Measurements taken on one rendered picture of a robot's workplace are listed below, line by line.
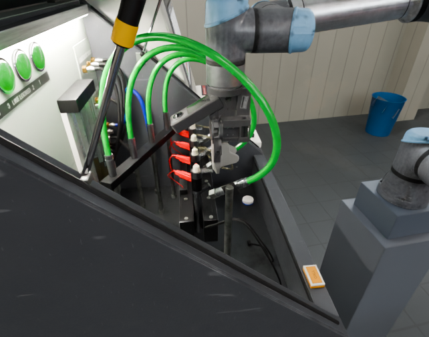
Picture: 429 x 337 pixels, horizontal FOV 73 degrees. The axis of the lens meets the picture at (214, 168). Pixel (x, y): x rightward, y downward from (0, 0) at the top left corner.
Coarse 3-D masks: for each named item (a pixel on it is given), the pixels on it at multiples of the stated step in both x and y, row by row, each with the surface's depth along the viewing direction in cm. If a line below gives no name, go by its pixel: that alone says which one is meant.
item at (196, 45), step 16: (160, 32) 48; (192, 48) 47; (208, 48) 46; (224, 64) 47; (240, 80) 47; (256, 96) 48; (272, 112) 49; (272, 128) 50; (272, 160) 53; (256, 176) 56
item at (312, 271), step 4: (308, 268) 64; (312, 268) 64; (304, 272) 65; (308, 272) 64; (312, 272) 64; (316, 272) 64; (312, 276) 63; (316, 276) 63; (308, 280) 63; (312, 280) 62; (316, 280) 62; (320, 280) 62
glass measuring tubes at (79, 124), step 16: (80, 80) 70; (64, 96) 61; (80, 96) 62; (64, 112) 61; (80, 112) 66; (80, 128) 64; (80, 144) 67; (80, 160) 68; (96, 160) 74; (96, 176) 72
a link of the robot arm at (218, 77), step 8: (208, 64) 58; (208, 72) 55; (216, 72) 54; (224, 72) 53; (208, 80) 56; (216, 80) 54; (224, 80) 54; (232, 80) 54; (216, 88) 56; (224, 88) 55; (232, 88) 56
